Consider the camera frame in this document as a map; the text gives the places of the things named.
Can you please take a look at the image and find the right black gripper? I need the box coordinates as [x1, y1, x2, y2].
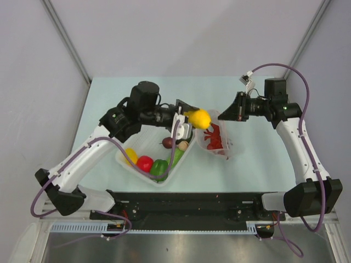
[218, 92, 271, 122]

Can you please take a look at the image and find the yellow toy mango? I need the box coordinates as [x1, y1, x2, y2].
[183, 109, 212, 129]

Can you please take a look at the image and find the clear zip top bag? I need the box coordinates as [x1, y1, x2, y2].
[195, 110, 235, 161]

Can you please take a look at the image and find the red toy lobster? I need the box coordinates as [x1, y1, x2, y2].
[203, 123, 223, 150]

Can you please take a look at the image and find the light green toy cucumber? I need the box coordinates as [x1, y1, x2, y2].
[166, 148, 185, 169]

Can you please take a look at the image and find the red toy apple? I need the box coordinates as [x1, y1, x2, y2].
[137, 156, 154, 173]

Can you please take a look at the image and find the green toy bell pepper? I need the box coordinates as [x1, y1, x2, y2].
[150, 159, 168, 182]

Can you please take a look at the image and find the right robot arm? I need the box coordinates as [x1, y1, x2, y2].
[218, 78, 343, 220]

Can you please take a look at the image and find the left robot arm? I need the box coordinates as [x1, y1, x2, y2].
[35, 81, 197, 219]

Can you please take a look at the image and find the beige toy mushroom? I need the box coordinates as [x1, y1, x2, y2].
[178, 141, 189, 151]

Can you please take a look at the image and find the white plastic basket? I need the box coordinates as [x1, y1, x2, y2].
[115, 126, 195, 187]

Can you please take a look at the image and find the yellow toy lemon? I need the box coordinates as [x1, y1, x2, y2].
[124, 148, 138, 166]

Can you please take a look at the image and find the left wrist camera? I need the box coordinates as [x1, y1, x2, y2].
[171, 113, 193, 140]

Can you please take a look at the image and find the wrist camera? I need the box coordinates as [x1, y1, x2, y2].
[171, 113, 193, 140]
[239, 71, 255, 94]

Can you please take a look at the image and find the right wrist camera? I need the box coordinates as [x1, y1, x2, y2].
[239, 71, 255, 94]

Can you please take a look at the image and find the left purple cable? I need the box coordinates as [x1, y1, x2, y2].
[30, 122, 182, 219]

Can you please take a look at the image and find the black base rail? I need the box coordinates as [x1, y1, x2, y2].
[89, 192, 277, 229]

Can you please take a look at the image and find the right aluminium frame post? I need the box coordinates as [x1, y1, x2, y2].
[287, 0, 333, 68]

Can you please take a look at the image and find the aluminium frame post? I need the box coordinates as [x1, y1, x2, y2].
[40, 0, 92, 87]
[287, 0, 333, 68]

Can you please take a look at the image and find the left aluminium frame post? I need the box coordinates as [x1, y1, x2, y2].
[40, 0, 92, 87]

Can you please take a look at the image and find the white slotted cable duct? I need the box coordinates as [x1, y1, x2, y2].
[50, 222, 257, 235]

